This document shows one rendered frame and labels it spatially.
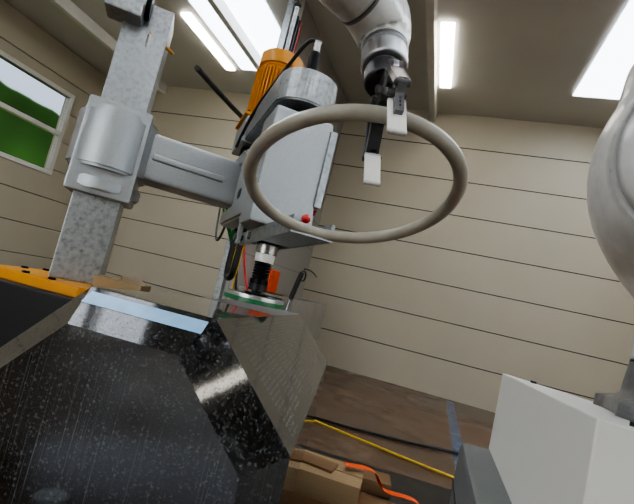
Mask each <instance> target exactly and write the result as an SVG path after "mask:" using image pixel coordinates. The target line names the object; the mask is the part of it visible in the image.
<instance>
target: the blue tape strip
mask: <svg viewBox="0 0 634 504"><path fill-rule="evenodd" d="M81 302H85V303H88V304H92V305H96V306H99V307H103V308H107V309H110V310H114V311H118V312H121V313H125V314H129V315H132V316H136V317H140V318H143V319H147V320H151V321H154V322H158V323H162V324H165V325H169V326H173V327H176V328H180V329H184V330H187V331H191V332H195V333H198V334H201V333H202V332H203V330H204V329H205V327H206V326H207V324H208V323H209V322H207V321H203V320H199V319H196V318H192V317H188V316H184V315H180V314H177V313H173V312H169V311H165V310H162V309H158V308H154V307H150V306H147V305H143V304H139V303H135V302H131V301H128V300H124V299H120V298H116V297H113V296H109V295H105V294H101V293H97V292H94V291H91V292H90V293H89V294H88V295H87V296H86V297H85V298H84V299H83V300H82V301H81Z"/></svg>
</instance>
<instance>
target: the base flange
mask: <svg viewBox="0 0 634 504"><path fill-rule="evenodd" d="M48 274H49V269H46V268H43V269H35V268H29V267H28V266H23V265H22V266H21V267H18V266H10V265H2V264H0V278H3V279H7V280H11V281H14V282H18V283H22V284H26V285H29V286H33V287H37V288H41V289H44V290H48V291H52V292H56V293H60V294H63V295H67V296H71V297H77V296H78V295H80V294H82V293H83V292H85V291H86V290H88V289H89V288H91V287H92V285H91V284H86V283H81V282H76V281H71V280H66V279H61V278H56V277H52V276H49V275H48Z"/></svg>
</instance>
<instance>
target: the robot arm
mask: <svg viewBox="0 0 634 504"><path fill-rule="evenodd" d="M320 1H321V2H322V4H323V5H324V6H325V7H326V8H327V9H328V10H329V11H330V12H331V13H333V14H334V15H336V16H337V17H338V18H339V19H340V20H341V21H342V23H343V24H344V25H345V26H346V28H347V29H348V30H349V32H350V34H351V35H352V37H353V39H354V40H355V42H356V44H357V46H358V48H359V49H361V73H362V76H363V77H364V89H365V91H366V92H367V93H368V94H369V95H370V96H371V101H370V104H372V105H380V106H386V107H387V134H392V135H397V136H403V137H405V136H406V135H407V116H406V101H405V100H404V99H406V97H407V91H405V90H406V87H408V88H409V87H410V85H411V79H410V77H409V75H408V74H407V72H406V70H407V68H408V46H409V43H410V39H411V15H410V9H409V5H408V2H407V0H320ZM383 129H384V124H380V123H372V122H367V126H366V133H365V140H364V147H363V154H362V158H361V159H362V161H364V179H363V184H364V185H369V186H375V187H379V186H380V168H381V159H382V157H381V155H379V149H380V144H381V139H382V134H383ZM587 207H588V213H589V218H590V222H591V226H592V229H593V232H594V235H595V237H596V240H597V242H598V245H599V247H600V249H601V251H602V253H603V255H604V257H605V259H606V261H607V263H608V264H609V266H610V267H611V269H612V270H613V272H614V274H615V275H616V277H617V278H618V280H619V281H620V283H621V284H622V285H623V286H624V287H625V289H626V290H627V291H628V292H629V293H630V295H631V296H632V297H633V298H634V64H633V66H632V67H631V69H630V71H629V73H628V75H627V78H626V81H625V84H624V87H623V90H622V93H621V96H620V99H619V103H618V106H617V108H616V110H615V111H614V113H613V114H612V115H611V117H610V119H609V120H608V122H607V123H606V125H605V127H604V129H603V131H602V132H601V134H600V137H599V139H598V141H597V143H596V146H595V149H594V151H593V154H592V158H591V161H590V166H589V171H588V177H587ZM593 404H595V405H598V406H600V407H603V408H605V409H607V410H609V411H611V412H613V413H615V416H618V417H620V418H623V419H626V420H629V421H632V422H634V331H633V344H632V350H631V355H630V361H629V364H628V367H627V370H626V373H625V376H624V379H623V382H622V386H621V389H620V390H619V391H618V392H616V393H599V392H597V393H595V396H594V400H593Z"/></svg>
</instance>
